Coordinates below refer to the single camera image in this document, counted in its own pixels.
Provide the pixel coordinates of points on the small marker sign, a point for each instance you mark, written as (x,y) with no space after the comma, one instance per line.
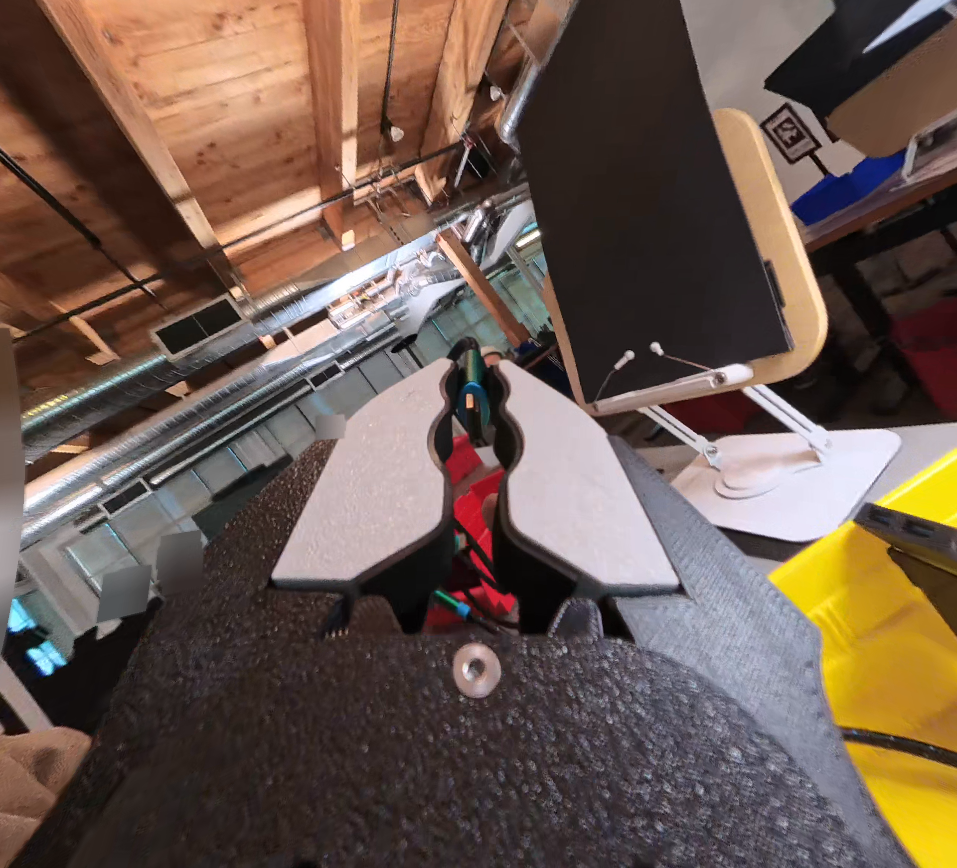
(791,132)

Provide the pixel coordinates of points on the dark grey hdmi adapter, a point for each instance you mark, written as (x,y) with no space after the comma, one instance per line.
(905,532)

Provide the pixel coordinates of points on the blue storage bin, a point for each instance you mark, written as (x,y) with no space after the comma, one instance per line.
(837,191)

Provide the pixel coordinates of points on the black floor lamp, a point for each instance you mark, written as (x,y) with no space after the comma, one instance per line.
(407,343)

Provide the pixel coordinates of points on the wooden top office desk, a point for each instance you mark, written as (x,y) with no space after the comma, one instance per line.
(875,206)

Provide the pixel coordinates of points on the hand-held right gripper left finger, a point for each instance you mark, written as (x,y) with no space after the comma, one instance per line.
(359,502)

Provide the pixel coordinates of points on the yellow storage bin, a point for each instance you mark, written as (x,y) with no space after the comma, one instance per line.
(860,644)

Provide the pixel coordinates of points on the red storage bin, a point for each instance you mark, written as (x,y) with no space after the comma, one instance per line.
(471,502)

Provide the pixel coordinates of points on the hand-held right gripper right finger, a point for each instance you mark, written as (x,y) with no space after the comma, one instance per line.
(583,502)

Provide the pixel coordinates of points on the large ceiling vent grille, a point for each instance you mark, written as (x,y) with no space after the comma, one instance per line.
(198,330)

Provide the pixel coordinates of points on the wooden pillar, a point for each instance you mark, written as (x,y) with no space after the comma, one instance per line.
(478,285)

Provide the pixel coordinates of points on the white tablet stand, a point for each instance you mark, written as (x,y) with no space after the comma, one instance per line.
(785,479)

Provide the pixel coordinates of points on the red storage crate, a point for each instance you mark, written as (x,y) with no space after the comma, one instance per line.
(927,345)

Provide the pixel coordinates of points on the person's beige hoodie torso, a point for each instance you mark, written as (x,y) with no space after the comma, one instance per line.
(30,793)

